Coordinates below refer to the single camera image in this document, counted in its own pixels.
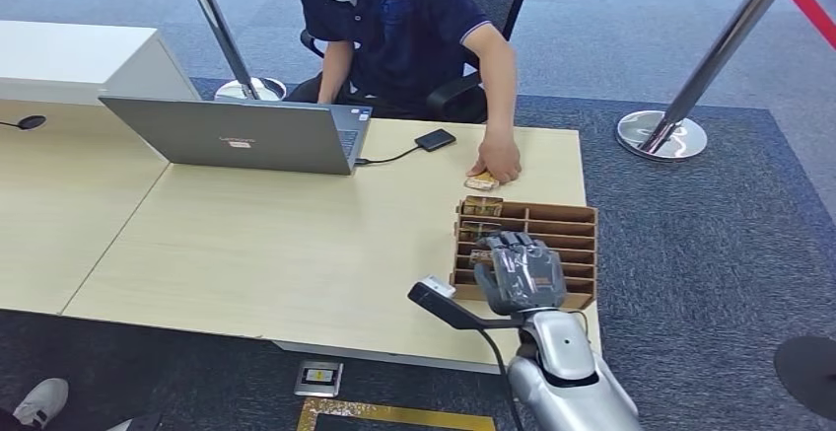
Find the gold patterned card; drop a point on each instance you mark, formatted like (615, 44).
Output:
(479, 257)
(482, 206)
(480, 184)
(473, 229)

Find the white shoe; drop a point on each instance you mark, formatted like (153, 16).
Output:
(42, 402)

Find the person's right forearm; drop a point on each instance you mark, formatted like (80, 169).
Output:
(334, 75)

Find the brown wooden card organizer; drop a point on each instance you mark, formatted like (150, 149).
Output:
(575, 232)

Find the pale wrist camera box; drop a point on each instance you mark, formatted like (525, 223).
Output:
(439, 286)

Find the chrome stanchion post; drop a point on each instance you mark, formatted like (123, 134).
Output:
(219, 29)
(712, 62)

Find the person's left hand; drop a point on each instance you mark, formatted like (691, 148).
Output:
(499, 157)

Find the black round base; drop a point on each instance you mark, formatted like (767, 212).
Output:
(810, 376)

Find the white cabinet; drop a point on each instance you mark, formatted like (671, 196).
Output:
(72, 55)

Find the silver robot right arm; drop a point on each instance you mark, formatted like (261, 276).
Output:
(562, 376)

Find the person's left forearm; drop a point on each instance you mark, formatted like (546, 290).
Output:
(499, 82)

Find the person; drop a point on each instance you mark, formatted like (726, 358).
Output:
(398, 29)

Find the grey laptop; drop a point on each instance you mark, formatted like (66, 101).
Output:
(242, 137)

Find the black office chair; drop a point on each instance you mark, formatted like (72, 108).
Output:
(457, 98)

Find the yellow floor tape marker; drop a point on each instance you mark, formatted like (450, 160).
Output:
(392, 414)

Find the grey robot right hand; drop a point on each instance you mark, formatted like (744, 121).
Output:
(526, 278)

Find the metal floor socket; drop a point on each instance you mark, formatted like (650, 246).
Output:
(319, 378)

